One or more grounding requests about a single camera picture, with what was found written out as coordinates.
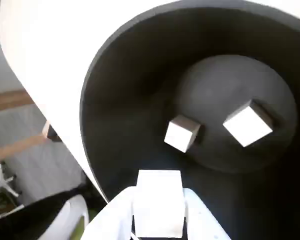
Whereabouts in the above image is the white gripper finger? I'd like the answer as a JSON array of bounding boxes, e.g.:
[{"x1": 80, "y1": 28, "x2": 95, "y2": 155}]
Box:
[
  {"x1": 83, "y1": 186, "x2": 141, "y2": 240},
  {"x1": 181, "y1": 187, "x2": 231, "y2": 240}
]

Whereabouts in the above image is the black white curved object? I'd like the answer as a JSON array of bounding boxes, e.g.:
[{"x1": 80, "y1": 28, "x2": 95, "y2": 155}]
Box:
[{"x1": 0, "y1": 184, "x2": 90, "y2": 240}]

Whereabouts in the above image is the black round pot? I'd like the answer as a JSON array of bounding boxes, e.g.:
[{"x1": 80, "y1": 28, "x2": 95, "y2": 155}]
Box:
[{"x1": 79, "y1": 0, "x2": 300, "y2": 240}]

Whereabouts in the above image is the white cube block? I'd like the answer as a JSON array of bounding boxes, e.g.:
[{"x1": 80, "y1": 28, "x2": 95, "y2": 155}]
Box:
[
  {"x1": 222, "y1": 99, "x2": 276, "y2": 148},
  {"x1": 132, "y1": 169, "x2": 187, "y2": 238},
  {"x1": 163, "y1": 114, "x2": 202, "y2": 153}
]

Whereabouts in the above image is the light wooden plank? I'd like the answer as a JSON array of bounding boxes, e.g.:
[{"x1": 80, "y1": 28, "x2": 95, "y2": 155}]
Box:
[
  {"x1": 0, "y1": 91, "x2": 41, "y2": 113},
  {"x1": 0, "y1": 134, "x2": 50, "y2": 165}
]

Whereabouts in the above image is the white star chair base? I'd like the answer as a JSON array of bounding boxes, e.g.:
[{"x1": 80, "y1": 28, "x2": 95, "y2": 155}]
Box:
[{"x1": 0, "y1": 162, "x2": 23, "y2": 201}]

